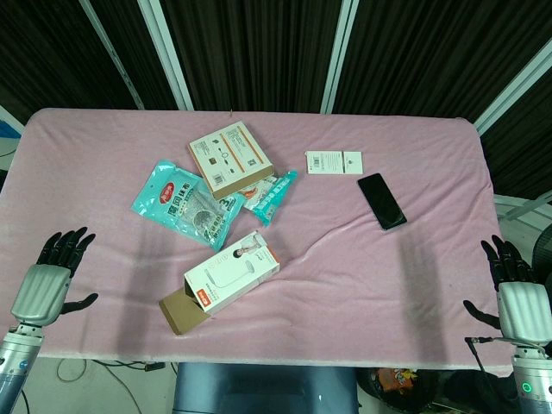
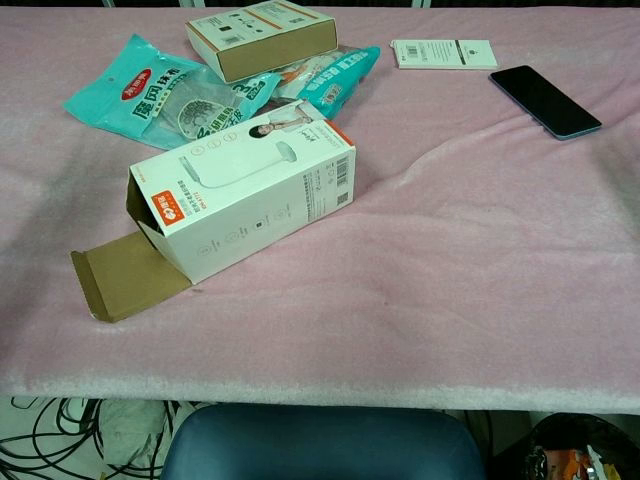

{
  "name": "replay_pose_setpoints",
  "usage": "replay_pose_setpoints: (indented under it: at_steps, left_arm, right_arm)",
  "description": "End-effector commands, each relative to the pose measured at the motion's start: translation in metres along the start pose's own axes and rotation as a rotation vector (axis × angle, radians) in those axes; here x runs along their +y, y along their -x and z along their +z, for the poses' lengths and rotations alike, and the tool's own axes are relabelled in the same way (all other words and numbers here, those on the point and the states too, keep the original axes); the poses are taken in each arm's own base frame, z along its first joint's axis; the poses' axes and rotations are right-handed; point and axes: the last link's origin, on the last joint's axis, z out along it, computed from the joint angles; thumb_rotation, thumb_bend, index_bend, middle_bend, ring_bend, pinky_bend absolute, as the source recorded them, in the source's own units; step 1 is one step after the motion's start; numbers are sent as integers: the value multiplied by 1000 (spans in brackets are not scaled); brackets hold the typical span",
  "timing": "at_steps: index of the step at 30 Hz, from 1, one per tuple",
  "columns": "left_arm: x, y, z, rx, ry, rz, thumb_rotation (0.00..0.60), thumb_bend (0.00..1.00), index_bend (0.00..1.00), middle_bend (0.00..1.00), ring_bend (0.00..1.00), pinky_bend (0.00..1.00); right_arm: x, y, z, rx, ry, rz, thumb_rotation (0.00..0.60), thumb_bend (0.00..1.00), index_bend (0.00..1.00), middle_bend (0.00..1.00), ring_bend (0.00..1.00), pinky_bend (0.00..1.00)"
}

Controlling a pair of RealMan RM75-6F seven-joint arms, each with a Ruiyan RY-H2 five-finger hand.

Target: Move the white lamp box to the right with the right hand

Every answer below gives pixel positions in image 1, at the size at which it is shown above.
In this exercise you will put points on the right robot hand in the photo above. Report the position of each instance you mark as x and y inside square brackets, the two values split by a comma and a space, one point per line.
[519, 310]

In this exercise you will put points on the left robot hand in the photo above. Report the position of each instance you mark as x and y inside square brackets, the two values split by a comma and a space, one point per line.
[41, 291]

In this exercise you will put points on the white orange carton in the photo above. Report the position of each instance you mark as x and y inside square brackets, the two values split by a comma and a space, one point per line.
[224, 284]

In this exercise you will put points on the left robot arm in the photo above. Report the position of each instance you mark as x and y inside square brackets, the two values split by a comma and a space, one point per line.
[17, 366]

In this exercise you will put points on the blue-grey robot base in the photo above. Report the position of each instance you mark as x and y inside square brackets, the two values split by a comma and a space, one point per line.
[267, 388]

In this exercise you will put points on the flat white brown-edged box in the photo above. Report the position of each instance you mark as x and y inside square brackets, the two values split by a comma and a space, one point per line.
[230, 159]

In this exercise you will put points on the black office chair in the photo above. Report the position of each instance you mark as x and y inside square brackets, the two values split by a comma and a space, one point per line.
[543, 254]

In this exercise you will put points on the black bin with colourful wrappers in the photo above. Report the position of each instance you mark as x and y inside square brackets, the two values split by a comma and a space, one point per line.
[401, 388]

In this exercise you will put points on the teal dishcloth package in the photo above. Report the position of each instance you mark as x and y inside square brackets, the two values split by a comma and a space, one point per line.
[185, 202]

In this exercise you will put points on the black smartphone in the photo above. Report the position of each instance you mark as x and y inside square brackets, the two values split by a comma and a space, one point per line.
[381, 201]

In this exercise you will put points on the pink tablecloth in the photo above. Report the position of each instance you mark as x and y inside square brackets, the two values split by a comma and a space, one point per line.
[259, 267]

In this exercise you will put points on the white barcode card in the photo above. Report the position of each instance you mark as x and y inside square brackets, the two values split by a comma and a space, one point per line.
[334, 161]

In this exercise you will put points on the small teal snack package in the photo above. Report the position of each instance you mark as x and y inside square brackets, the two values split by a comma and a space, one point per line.
[269, 196]

